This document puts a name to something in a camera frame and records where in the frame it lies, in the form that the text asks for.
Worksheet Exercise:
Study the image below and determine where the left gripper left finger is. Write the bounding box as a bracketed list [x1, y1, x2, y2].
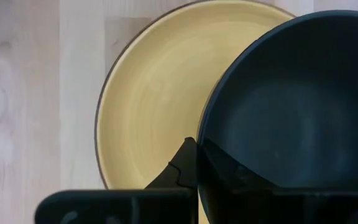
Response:
[144, 136, 198, 190]

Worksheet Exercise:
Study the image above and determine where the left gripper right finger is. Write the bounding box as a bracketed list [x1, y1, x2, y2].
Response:
[198, 138, 278, 191]

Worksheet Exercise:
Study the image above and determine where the yellow round plate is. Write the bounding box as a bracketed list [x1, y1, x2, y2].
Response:
[94, 0, 296, 224]

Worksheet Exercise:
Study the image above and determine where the black bowl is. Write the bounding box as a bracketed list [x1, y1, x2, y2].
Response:
[196, 9, 358, 224]

